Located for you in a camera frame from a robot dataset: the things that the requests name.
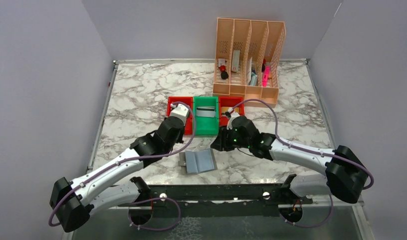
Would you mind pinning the white red box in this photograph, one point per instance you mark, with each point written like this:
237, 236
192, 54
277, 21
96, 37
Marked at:
235, 60

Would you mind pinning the red plastic bin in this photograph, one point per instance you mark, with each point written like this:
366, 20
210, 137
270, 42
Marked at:
187, 100
226, 101

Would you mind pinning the pink highlighter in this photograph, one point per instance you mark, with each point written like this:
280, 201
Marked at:
266, 75

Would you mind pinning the red plastic bin right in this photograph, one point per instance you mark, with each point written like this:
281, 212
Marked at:
226, 101

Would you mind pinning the peach desk organizer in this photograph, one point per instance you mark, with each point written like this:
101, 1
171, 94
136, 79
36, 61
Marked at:
260, 43

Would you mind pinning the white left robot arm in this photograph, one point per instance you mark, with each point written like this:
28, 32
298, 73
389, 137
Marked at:
74, 202

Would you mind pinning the grey card holder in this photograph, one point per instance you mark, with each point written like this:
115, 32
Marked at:
197, 162

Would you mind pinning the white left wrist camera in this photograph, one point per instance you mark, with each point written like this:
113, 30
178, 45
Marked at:
180, 111

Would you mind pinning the silver striped card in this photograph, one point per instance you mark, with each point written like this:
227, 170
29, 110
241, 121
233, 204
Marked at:
205, 112

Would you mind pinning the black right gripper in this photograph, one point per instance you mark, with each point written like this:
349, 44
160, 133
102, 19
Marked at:
221, 142

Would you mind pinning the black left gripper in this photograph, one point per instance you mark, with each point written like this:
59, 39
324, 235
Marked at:
172, 121

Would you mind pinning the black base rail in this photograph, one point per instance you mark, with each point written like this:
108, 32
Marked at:
216, 200

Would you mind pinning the teal pen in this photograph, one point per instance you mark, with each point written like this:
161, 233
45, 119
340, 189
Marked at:
253, 79

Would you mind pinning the red black marker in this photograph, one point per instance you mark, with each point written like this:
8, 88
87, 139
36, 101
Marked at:
223, 72

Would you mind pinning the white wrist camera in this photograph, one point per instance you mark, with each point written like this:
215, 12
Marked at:
180, 111
231, 116

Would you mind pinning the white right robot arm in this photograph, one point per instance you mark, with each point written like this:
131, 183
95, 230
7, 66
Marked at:
338, 171

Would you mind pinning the green plastic bin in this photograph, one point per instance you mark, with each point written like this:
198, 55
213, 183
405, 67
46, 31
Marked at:
206, 126

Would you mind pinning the gold striped card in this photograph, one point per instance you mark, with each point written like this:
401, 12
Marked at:
226, 109

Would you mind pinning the red plastic bin left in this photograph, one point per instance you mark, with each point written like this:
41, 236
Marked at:
187, 100

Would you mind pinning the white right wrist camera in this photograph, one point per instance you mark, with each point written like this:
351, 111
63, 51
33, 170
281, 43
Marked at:
231, 116

